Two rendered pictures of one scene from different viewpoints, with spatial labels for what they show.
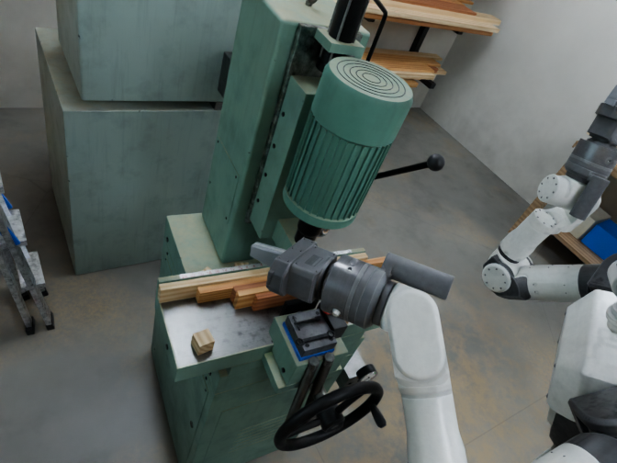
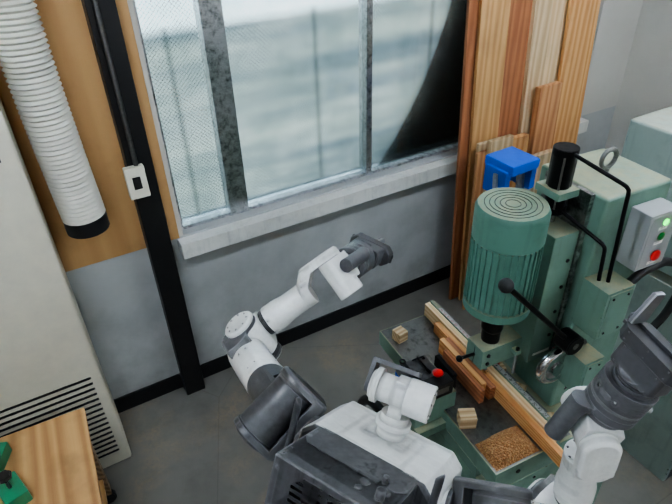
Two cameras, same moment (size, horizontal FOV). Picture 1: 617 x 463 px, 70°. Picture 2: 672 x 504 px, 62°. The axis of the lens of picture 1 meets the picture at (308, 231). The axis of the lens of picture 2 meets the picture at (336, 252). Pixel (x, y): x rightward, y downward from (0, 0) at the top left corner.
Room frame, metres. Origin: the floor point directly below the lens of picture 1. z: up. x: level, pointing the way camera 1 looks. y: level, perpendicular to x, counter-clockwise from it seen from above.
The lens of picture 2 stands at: (0.73, -1.22, 2.17)
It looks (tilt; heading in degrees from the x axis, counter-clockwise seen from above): 34 degrees down; 106
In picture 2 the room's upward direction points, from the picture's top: 2 degrees counter-clockwise
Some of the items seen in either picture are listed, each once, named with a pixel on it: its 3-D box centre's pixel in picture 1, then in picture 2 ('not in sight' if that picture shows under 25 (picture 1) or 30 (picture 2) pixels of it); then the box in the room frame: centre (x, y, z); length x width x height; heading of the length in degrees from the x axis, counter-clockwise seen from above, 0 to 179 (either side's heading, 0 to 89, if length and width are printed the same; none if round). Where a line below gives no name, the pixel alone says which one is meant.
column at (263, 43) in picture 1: (268, 141); (574, 283); (1.03, 0.19, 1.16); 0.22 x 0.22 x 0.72; 41
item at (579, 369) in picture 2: not in sight; (578, 366); (1.05, 0.00, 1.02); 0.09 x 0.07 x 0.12; 131
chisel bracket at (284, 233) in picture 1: (296, 247); (494, 348); (0.82, 0.01, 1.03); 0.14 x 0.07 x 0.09; 41
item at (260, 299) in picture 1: (286, 296); (462, 375); (0.75, -0.01, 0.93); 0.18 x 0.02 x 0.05; 131
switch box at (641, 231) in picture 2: not in sight; (647, 234); (1.14, 0.10, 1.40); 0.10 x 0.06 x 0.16; 41
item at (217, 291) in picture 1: (304, 276); (494, 388); (0.84, -0.04, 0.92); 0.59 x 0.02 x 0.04; 131
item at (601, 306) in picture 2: not in sight; (602, 304); (1.07, 0.03, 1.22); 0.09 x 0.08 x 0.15; 41
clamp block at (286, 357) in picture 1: (306, 344); (421, 392); (0.64, -0.10, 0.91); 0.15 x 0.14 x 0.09; 131
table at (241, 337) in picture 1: (287, 325); (445, 393); (0.71, -0.04, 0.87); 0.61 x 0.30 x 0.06; 131
